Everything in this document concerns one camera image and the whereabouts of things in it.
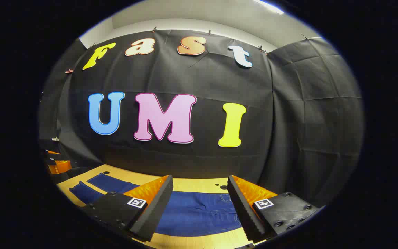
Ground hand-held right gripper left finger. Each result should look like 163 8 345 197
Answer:
81 175 174 242

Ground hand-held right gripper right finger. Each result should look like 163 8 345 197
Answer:
227 175 326 244

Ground blue denim jeans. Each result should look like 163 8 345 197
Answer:
69 172 243 237

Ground black backdrop cloth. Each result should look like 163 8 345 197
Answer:
38 29 364 208

